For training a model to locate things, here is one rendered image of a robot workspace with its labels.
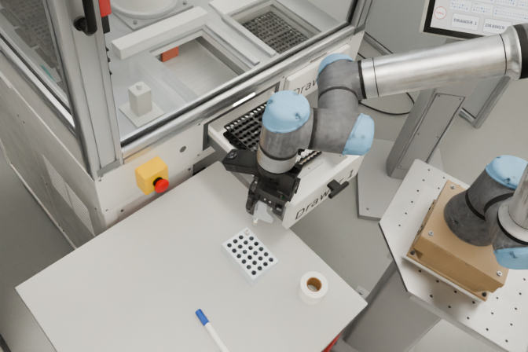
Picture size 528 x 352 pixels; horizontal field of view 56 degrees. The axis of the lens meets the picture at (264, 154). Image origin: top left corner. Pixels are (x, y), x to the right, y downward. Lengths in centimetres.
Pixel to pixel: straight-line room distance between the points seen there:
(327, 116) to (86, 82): 46
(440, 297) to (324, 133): 68
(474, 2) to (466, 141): 124
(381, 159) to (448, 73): 168
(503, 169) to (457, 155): 161
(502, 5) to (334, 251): 118
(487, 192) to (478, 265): 20
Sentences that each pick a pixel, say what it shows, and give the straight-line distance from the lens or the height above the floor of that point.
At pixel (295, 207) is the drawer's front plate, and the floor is 92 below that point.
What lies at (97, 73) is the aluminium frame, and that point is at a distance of 100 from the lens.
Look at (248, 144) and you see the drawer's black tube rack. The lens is 133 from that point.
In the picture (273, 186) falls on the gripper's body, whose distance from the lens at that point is 98.
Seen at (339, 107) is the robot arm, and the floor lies 131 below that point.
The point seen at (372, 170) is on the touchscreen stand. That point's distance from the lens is 252.
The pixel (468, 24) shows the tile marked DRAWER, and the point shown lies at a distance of 185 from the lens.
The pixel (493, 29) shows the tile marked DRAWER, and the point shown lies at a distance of 188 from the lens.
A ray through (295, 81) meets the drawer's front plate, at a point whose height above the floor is 91.
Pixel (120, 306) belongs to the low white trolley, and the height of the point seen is 76.
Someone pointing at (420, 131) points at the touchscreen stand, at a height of 39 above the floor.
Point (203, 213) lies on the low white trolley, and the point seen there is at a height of 76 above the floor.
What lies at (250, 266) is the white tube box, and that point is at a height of 79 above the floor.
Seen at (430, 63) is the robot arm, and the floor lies 138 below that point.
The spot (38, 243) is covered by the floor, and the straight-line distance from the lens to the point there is 227.
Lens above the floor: 191
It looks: 50 degrees down
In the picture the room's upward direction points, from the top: 11 degrees clockwise
